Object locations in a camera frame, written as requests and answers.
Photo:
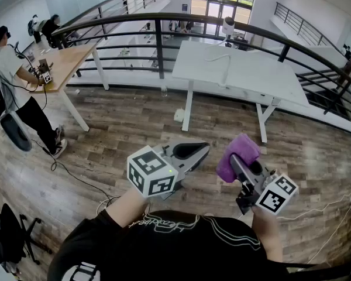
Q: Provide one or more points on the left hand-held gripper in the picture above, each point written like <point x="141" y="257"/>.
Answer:
<point x="147" y="171"/>

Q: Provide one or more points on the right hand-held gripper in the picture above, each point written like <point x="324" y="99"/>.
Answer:
<point x="276" y="198"/>

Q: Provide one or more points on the purple cloth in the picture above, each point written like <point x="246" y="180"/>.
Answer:
<point x="242" y="148"/>

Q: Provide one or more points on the white dome camera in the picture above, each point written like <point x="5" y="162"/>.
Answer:
<point x="228" y="28"/>

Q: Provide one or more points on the person's left forearm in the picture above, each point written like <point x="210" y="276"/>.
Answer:
<point x="128" y="206"/>

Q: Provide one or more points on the person's right forearm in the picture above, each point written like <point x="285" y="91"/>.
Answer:
<point x="267" y="233"/>

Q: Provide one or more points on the small white box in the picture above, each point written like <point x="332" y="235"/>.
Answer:
<point x="180" y="116"/>

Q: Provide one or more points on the clear plastic bottle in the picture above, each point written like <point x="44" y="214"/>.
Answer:
<point x="163" y="92"/>

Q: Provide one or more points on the black staircase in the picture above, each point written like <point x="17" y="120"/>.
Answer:
<point x="319" y="98"/>

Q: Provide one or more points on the person's black printed t-shirt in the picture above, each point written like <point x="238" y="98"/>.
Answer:
<point x="163" y="250"/>

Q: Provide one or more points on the black metal railing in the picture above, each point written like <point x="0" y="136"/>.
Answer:
<point x="178" y="16"/>
<point x="302" y="28"/>
<point x="126" y="4"/>

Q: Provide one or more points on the glass entrance doors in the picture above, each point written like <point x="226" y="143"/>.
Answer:
<point x="222" y="10"/>

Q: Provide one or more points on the wooden table with white legs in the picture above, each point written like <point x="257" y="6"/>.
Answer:
<point x="67" y="60"/>

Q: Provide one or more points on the grey chair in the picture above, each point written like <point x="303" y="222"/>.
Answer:
<point x="16" y="133"/>

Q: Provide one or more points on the black office chair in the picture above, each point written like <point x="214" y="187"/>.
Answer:
<point x="6" y="230"/>

